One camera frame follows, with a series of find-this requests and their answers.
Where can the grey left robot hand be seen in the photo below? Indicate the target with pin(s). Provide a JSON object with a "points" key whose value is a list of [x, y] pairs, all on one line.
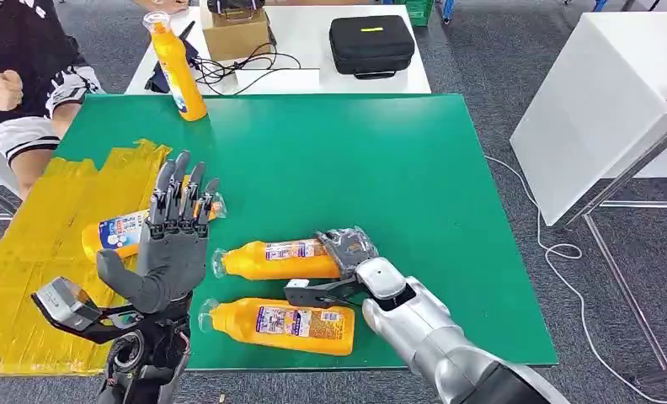
{"points": [[169, 262]]}

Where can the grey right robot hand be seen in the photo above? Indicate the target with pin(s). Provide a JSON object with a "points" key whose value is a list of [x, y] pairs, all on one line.
{"points": [[347, 249]]}

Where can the orange drink bottle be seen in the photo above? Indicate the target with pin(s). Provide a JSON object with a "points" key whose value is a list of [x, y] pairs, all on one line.
{"points": [[180, 72], [113, 234], [278, 262], [289, 326]]}

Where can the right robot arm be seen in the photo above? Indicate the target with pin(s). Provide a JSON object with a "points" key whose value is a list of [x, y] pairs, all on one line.
{"points": [[439, 340]]}

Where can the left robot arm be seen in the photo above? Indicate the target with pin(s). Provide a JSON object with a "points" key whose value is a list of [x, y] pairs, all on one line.
{"points": [[149, 357]]}

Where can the green table mat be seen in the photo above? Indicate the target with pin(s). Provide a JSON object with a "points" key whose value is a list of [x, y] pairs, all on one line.
{"points": [[339, 167]]}

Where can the yellow sheet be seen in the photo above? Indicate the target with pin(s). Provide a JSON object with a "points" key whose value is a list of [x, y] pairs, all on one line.
{"points": [[38, 245]]}

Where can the black carry case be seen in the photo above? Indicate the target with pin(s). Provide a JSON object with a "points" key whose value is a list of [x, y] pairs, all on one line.
{"points": [[371, 44]]}

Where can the cardboard box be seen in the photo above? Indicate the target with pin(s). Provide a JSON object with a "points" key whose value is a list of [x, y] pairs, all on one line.
{"points": [[236, 36]]}

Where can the green crate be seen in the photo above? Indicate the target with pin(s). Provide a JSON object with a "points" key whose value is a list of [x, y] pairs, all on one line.
{"points": [[419, 11]]}

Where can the person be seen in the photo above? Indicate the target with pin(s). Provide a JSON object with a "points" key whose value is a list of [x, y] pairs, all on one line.
{"points": [[21, 50]]}

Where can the black device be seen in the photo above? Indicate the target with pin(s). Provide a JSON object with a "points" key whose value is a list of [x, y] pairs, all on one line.
{"points": [[236, 4]]}

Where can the white table with metal legs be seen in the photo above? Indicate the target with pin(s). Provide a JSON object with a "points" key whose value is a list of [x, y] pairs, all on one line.
{"points": [[590, 111]]}

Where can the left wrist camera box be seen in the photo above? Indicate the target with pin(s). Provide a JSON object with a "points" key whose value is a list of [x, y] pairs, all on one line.
{"points": [[68, 306]]}

